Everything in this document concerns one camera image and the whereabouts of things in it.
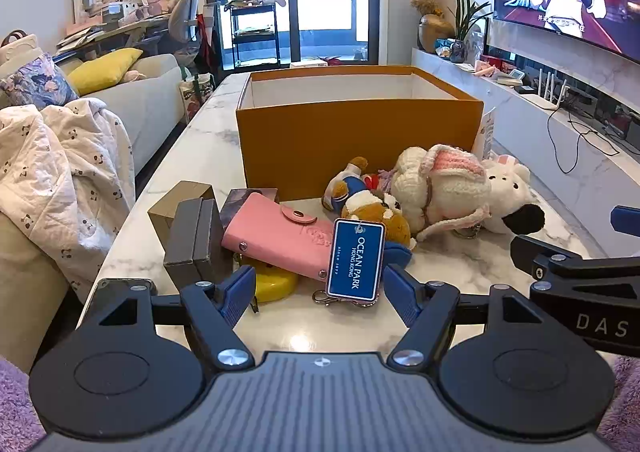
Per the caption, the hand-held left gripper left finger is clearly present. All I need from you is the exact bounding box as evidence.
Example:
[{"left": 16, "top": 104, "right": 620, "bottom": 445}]
[{"left": 84, "top": 264, "right": 258, "bottom": 374}]

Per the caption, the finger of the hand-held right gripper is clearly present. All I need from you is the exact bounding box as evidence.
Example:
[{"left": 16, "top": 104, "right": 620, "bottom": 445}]
[
  {"left": 610, "top": 205, "right": 640, "bottom": 236},
  {"left": 510, "top": 234, "right": 640, "bottom": 284}
]

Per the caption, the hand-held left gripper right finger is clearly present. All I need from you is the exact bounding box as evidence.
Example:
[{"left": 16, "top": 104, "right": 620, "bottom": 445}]
[{"left": 382, "top": 265, "right": 559, "bottom": 376}]

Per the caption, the pink leather wallet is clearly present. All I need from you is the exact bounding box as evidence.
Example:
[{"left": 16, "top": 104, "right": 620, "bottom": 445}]
[{"left": 221, "top": 193, "right": 335, "bottom": 281}]

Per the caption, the dark grey textured box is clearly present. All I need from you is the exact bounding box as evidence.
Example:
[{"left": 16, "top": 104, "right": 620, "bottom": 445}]
[{"left": 163, "top": 198, "right": 227, "bottom": 288}]

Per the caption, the brown dog plush toy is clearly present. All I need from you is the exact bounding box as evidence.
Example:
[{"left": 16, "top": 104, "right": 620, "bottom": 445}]
[{"left": 322, "top": 157, "right": 417, "bottom": 269}]

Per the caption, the orange cardboard box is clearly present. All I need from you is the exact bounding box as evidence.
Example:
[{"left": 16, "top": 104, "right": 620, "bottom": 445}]
[{"left": 236, "top": 64, "right": 485, "bottom": 201}]

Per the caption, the yellow round tape measure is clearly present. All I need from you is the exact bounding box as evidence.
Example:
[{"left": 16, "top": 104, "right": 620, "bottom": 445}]
[{"left": 251, "top": 259, "right": 301, "bottom": 306}]

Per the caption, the blue rectangular tag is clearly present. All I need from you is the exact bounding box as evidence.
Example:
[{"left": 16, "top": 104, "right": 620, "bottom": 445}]
[{"left": 312, "top": 218, "right": 386, "bottom": 307}]

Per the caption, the white plush with black nose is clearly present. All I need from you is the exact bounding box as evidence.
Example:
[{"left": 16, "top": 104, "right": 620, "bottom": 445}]
[{"left": 479, "top": 154, "right": 546, "bottom": 236}]

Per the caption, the purple patterned box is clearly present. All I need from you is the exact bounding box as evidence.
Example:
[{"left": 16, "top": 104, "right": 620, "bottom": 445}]
[{"left": 220, "top": 188, "right": 279, "bottom": 231}]

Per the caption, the tan cardboard box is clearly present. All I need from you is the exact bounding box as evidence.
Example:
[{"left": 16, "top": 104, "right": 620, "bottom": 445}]
[{"left": 147, "top": 180, "right": 217, "bottom": 246}]

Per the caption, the white crochet bunny plush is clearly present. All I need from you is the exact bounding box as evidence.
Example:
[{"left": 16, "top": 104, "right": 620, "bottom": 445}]
[{"left": 390, "top": 144, "right": 494, "bottom": 243}]

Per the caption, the white marble television console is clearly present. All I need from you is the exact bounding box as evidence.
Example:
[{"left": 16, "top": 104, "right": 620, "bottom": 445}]
[{"left": 410, "top": 46, "right": 640, "bottom": 253}]

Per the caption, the white paper bag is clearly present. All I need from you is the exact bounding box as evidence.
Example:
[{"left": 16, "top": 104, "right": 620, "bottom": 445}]
[{"left": 476, "top": 108, "right": 499, "bottom": 161}]

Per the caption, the white router with antennas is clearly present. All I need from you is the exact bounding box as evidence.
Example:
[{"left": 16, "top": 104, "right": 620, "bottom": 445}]
[{"left": 529, "top": 71, "right": 571, "bottom": 113}]

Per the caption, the printed shopping bag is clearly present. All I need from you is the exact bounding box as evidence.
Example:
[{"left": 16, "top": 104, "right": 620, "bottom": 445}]
[{"left": 178, "top": 73, "right": 216, "bottom": 126}]

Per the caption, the beige sofa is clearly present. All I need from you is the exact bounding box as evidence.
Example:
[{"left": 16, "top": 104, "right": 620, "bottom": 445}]
[{"left": 0, "top": 52, "right": 187, "bottom": 369}]

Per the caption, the white printed blanket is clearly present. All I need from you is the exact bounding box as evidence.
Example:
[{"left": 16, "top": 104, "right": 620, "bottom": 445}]
[{"left": 0, "top": 97, "right": 136, "bottom": 306}]

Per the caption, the purple fuzzy rug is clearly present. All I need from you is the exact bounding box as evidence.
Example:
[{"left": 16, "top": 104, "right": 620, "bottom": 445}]
[{"left": 0, "top": 353, "right": 640, "bottom": 452}]

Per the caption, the green potted plant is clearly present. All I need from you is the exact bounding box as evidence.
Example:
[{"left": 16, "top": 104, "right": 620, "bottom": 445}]
[{"left": 446, "top": 0, "right": 494, "bottom": 64}]

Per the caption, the golden round vase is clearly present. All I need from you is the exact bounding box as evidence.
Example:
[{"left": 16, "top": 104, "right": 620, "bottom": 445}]
[{"left": 418, "top": 14, "right": 456, "bottom": 53}]

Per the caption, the black rolling rack cart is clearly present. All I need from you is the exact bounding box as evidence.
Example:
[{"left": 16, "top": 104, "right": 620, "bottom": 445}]
[{"left": 229, "top": 1, "right": 282, "bottom": 69}]

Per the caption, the yellow pillow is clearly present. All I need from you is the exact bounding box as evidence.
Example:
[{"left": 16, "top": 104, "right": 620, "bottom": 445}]
[{"left": 66, "top": 47, "right": 145, "bottom": 97}]

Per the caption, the grey desk chair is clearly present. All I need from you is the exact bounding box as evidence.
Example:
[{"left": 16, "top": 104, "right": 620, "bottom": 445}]
[{"left": 166, "top": 0, "right": 202, "bottom": 69}]

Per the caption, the blue floral pillow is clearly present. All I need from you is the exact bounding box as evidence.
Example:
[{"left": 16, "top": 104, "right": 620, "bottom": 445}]
[{"left": 0, "top": 52, "right": 81, "bottom": 111}]

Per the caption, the cluttered desk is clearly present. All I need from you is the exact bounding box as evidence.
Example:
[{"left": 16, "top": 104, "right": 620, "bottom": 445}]
[{"left": 52, "top": 0, "right": 173, "bottom": 59}]

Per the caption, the beige handbag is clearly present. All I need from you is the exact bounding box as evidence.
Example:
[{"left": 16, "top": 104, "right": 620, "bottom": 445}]
[{"left": 0, "top": 29, "right": 40, "bottom": 79}]

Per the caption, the black cable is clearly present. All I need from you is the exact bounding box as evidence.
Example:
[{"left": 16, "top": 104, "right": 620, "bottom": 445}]
[{"left": 545, "top": 107, "right": 622, "bottom": 176}]

